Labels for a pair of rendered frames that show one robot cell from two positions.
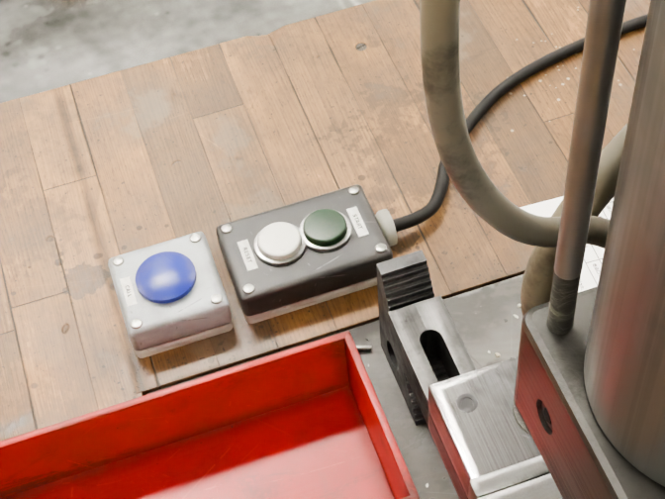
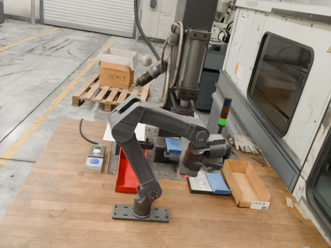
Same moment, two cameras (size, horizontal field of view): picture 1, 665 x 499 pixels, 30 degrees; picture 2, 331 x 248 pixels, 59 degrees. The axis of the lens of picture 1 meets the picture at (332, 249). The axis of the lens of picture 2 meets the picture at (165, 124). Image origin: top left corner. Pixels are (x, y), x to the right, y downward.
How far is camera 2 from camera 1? 1.13 m
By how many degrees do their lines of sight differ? 68
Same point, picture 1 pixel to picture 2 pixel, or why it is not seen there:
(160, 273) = (94, 160)
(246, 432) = (121, 166)
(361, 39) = (57, 139)
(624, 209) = (191, 68)
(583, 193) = (184, 72)
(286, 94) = (61, 148)
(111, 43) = not seen: outside the picture
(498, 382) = not seen: hidden behind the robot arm
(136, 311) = (97, 165)
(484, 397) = not seen: hidden behind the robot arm
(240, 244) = (93, 154)
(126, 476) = (120, 177)
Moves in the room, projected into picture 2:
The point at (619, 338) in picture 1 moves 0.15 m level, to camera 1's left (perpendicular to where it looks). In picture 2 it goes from (191, 77) to (188, 87)
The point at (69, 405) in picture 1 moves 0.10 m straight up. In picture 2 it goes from (104, 180) to (106, 159)
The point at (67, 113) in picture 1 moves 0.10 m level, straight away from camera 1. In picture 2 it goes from (41, 167) to (15, 166)
